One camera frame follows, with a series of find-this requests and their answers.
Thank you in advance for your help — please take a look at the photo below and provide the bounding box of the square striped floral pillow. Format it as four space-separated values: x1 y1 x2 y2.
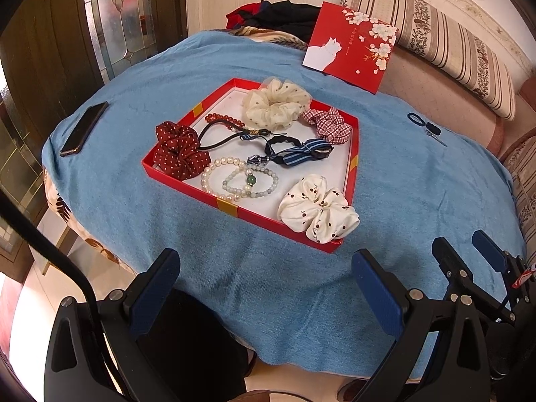
500 138 536 260

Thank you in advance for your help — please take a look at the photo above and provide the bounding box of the black cord strap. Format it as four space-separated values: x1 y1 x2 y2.
197 118 269 151

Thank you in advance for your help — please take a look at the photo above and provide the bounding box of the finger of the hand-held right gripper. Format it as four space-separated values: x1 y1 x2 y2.
432 237 517 324
472 230 529 276

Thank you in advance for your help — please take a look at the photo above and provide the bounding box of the pale jade bead bracelet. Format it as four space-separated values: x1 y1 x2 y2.
221 164 279 202

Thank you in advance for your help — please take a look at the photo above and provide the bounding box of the red box tray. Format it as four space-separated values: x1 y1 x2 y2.
141 77 361 254

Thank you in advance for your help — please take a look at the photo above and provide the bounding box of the white pearl bracelet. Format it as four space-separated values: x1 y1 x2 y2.
201 157 248 197

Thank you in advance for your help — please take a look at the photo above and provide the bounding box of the long striped floral pillow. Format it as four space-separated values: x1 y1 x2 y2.
341 0 516 120

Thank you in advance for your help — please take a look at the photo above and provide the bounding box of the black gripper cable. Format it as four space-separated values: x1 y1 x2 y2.
0 195 126 390

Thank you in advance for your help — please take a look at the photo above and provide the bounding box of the black braided hair tie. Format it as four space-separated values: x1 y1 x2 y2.
265 135 302 162

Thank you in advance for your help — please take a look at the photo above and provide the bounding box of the red box lid with cat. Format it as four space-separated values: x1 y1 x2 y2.
302 2 398 94

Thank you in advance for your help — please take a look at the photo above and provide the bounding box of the white cherry print scrunchie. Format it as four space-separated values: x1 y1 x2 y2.
278 174 360 244

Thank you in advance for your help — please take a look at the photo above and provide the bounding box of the cream dotted scrunchie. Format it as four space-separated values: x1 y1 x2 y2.
244 77 313 131

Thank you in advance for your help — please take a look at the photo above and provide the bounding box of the dark red polka dot scrunchie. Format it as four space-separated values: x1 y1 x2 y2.
152 121 211 178

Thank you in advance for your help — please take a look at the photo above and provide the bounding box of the red bead bracelet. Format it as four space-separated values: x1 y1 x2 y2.
204 112 246 128

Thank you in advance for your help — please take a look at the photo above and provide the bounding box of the black smartphone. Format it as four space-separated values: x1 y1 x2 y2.
59 101 110 157

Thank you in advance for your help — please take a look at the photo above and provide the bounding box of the blue striped strap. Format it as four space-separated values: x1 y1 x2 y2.
246 137 336 169

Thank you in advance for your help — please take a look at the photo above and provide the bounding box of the pink sofa cushion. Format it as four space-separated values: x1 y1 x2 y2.
377 44 528 160

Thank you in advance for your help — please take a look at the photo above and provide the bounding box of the red plaid scrunchie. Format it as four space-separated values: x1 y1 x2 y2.
302 108 351 144

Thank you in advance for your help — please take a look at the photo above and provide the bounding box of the pile of dark clothes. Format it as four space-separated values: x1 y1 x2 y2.
226 1 323 45

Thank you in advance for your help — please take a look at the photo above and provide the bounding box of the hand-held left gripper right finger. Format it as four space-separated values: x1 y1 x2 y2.
351 249 490 402

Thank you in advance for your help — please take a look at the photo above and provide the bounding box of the blue blanket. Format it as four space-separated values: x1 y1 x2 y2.
42 29 526 380

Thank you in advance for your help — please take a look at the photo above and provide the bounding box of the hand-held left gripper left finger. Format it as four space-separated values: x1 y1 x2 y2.
44 248 182 402

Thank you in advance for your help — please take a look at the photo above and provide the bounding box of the wooden door with stained glass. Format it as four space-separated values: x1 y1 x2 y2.
0 0 187 260

